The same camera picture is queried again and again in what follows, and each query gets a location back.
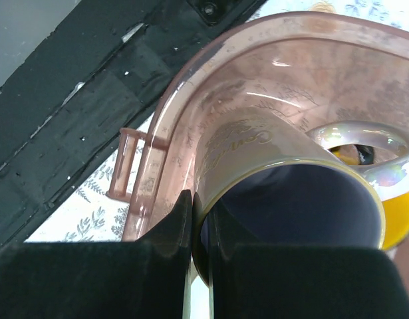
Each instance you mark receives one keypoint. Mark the pink transparent plastic bin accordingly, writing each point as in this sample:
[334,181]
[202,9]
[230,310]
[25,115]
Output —
[309,68]

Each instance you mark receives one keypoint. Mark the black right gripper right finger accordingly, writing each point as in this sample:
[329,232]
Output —
[252,279]

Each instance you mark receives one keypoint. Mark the pink mug purple inside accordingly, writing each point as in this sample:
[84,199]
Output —
[323,187]

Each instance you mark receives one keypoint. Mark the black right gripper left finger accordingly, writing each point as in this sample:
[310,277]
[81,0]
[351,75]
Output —
[147,278]

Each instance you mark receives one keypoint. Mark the yellow mug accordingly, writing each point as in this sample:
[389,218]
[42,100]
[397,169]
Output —
[396,209]

